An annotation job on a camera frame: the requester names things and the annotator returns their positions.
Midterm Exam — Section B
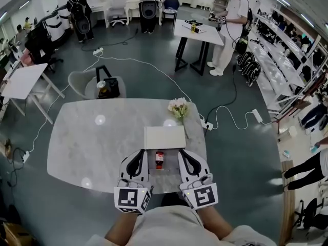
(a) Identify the white folding table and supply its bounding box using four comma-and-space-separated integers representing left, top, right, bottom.
2, 63, 66, 126

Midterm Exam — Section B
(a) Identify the black office chair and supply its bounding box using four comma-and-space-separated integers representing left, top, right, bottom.
294, 198, 328, 231

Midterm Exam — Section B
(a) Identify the grey shell chair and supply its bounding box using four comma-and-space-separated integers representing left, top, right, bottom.
68, 69, 127, 100

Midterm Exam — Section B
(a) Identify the person's white shirt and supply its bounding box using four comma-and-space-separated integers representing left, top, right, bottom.
84, 205, 278, 246

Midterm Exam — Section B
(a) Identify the yellow and white device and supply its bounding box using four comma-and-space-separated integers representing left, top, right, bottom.
184, 19, 207, 34

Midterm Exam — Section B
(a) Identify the white box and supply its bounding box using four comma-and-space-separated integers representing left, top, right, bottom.
143, 125, 187, 177

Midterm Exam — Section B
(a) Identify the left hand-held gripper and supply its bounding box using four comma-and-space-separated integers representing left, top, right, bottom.
114, 150, 154, 215

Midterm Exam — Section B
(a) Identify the pink artificial flower bouquet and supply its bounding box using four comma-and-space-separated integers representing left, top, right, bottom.
168, 97, 192, 139

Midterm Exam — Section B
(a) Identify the white metal shelving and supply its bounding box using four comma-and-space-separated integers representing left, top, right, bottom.
252, 6, 321, 113

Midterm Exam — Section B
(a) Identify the black backpack with white print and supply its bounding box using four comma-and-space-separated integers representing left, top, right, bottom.
237, 51, 262, 87

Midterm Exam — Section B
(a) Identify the red bottle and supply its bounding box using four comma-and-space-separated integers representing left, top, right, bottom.
154, 150, 166, 170

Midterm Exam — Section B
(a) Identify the white slim power strip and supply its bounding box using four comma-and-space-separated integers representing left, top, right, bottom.
252, 108, 263, 124

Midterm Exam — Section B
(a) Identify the cardboard box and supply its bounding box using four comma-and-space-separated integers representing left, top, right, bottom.
2, 221, 32, 246

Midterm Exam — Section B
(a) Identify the black and white robot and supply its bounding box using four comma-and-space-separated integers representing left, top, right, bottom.
25, 5, 71, 69

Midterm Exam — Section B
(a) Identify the grey marble table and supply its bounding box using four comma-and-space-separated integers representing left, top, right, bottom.
47, 98, 208, 195

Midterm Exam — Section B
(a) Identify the person's right forearm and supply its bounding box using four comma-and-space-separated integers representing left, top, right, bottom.
201, 206, 234, 242

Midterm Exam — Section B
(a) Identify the white table with black legs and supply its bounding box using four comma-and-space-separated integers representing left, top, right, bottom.
173, 18, 225, 76

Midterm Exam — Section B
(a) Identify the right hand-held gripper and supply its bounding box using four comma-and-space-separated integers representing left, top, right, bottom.
177, 149, 219, 210

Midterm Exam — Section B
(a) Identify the black bag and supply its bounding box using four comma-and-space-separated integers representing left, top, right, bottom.
95, 65, 121, 99

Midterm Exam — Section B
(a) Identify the person's left forearm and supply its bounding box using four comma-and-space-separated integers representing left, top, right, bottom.
105, 212, 142, 246

